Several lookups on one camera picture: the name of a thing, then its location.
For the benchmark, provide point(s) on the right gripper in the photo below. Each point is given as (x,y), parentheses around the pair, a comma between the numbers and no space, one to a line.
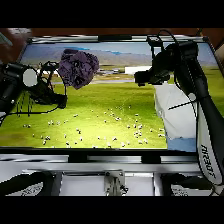
(163,66)

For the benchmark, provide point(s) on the purple printed shirt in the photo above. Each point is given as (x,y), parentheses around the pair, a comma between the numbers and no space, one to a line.
(80,68)

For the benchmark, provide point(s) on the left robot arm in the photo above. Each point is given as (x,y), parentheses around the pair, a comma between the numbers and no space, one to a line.
(13,81)

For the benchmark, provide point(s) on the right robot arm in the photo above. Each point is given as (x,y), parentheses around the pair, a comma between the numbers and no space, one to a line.
(207,111)

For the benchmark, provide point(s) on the white garment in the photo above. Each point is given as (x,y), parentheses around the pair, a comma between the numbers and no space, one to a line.
(176,116)

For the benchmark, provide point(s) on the light blue garment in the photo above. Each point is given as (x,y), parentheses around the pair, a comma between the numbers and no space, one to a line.
(181,145)

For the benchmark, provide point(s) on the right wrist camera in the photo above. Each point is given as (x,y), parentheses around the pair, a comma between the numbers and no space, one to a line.
(155,41)

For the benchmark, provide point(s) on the silver frame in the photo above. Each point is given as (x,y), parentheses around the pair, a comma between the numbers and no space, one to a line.
(100,166)

